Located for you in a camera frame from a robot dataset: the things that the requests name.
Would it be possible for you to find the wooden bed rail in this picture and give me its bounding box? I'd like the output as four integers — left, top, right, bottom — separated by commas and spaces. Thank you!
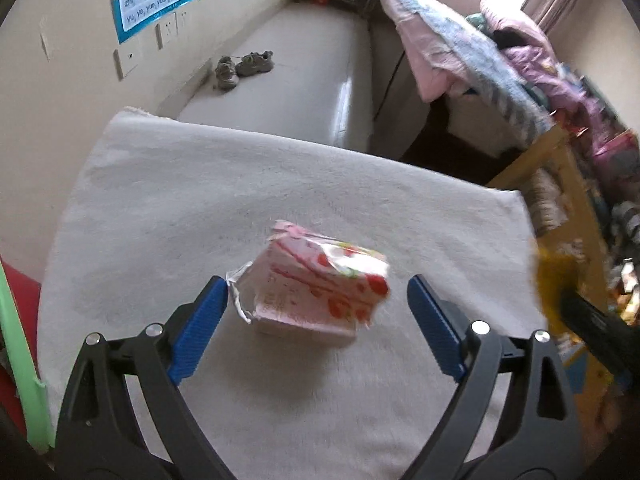
487, 124, 617, 411

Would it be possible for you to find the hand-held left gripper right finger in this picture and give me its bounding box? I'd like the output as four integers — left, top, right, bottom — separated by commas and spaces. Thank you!
400, 275, 583, 480

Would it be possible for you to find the purple quilt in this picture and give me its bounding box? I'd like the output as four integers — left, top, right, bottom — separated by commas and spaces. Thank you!
504, 45, 602, 127

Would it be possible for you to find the pink strawberry print carton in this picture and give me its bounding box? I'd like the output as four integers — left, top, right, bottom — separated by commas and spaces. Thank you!
226, 219, 391, 347

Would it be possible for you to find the green bowl with red inside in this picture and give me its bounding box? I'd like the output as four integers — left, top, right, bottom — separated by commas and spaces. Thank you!
0, 255, 57, 455

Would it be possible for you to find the pink bed sheet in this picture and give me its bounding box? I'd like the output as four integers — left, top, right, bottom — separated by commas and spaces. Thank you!
395, 15, 468, 103

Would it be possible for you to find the pink pillow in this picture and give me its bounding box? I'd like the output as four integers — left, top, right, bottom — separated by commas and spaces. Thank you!
479, 0, 547, 52

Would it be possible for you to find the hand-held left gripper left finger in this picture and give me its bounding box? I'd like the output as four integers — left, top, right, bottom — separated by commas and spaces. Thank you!
55, 275, 236, 480

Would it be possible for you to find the white towel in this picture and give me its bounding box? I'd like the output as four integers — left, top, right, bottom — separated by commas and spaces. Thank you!
37, 106, 539, 480

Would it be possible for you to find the blue learning wall poster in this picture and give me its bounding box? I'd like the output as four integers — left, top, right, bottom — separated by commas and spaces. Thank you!
110, 0, 202, 46

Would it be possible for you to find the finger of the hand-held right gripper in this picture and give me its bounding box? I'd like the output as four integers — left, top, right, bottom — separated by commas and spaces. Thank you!
559, 292, 640, 387

